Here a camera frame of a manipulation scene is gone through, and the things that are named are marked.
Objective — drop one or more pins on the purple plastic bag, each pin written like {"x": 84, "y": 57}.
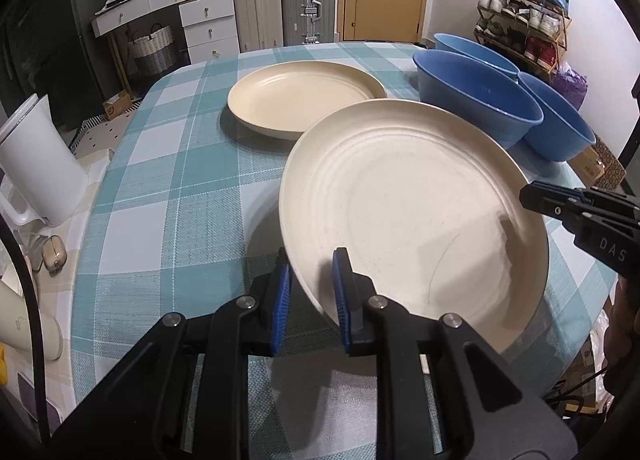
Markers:
{"x": 569, "y": 83}

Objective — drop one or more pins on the woven laundry basket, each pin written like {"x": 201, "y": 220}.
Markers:
{"x": 155, "y": 52}

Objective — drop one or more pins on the blue bowl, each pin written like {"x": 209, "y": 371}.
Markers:
{"x": 563, "y": 133}
{"x": 463, "y": 46}
{"x": 480, "y": 95}

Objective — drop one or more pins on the cream plate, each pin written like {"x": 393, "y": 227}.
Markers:
{"x": 284, "y": 100}
{"x": 426, "y": 205}

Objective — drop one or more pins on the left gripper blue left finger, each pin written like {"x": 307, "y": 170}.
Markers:
{"x": 181, "y": 392}

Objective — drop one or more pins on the small beige case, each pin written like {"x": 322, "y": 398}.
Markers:
{"x": 54, "y": 254}

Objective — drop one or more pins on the white drawer desk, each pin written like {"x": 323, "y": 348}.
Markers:
{"x": 205, "y": 29}

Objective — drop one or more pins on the beige hard suitcase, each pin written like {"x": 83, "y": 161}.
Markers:
{"x": 259, "y": 24}

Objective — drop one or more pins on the right hand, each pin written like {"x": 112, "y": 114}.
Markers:
{"x": 622, "y": 334}

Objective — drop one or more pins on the silver aluminium suitcase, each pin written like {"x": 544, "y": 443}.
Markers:
{"x": 308, "y": 21}

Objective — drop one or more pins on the white electric kettle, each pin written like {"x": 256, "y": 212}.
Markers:
{"x": 39, "y": 166}

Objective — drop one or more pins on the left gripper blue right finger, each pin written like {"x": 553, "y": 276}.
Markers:
{"x": 443, "y": 391}

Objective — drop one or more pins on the wooden shoe rack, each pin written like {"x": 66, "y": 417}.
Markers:
{"x": 533, "y": 33}

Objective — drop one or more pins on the blue bowl front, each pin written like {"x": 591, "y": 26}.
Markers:
{"x": 480, "y": 95}

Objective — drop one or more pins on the cream mug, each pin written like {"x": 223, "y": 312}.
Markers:
{"x": 15, "y": 328}

